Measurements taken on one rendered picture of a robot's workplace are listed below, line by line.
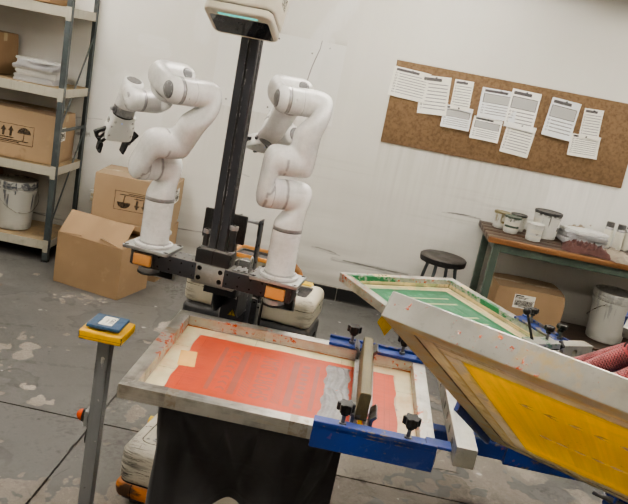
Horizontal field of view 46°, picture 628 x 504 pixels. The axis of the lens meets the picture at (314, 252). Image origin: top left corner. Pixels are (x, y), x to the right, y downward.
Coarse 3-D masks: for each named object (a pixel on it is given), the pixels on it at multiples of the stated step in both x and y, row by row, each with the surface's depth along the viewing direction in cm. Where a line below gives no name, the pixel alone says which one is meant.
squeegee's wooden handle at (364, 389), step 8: (368, 344) 219; (368, 352) 213; (360, 360) 218; (368, 360) 207; (360, 368) 208; (368, 368) 202; (360, 376) 200; (368, 376) 197; (360, 384) 192; (368, 384) 192; (360, 392) 187; (368, 392) 187; (360, 400) 186; (368, 400) 186; (360, 408) 187; (368, 408) 187; (360, 416) 187
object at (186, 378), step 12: (180, 372) 202; (192, 372) 203; (204, 372) 205; (168, 384) 194; (180, 384) 195; (192, 384) 196; (216, 396) 192; (228, 396) 194; (240, 396) 195; (276, 408) 192; (288, 408) 193; (384, 408) 204; (348, 420) 193; (384, 420) 197; (396, 420) 198
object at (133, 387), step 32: (192, 320) 234; (224, 320) 235; (160, 352) 204; (320, 352) 233; (352, 352) 232; (128, 384) 182; (416, 384) 215; (224, 416) 181; (256, 416) 180; (288, 416) 182
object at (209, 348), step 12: (204, 336) 229; (192, 348) 219; (204, 348) 220; (216, 348) 222; (240, 348) 225; (252, 348) 227; (264, 348) 229; (204, 360) 212; (300, 360) 225; (312, 360) 227; (324, 372) 220; (324, 384) 212; (348, 384) 215; (384, 384) 220; (384, 396) 212
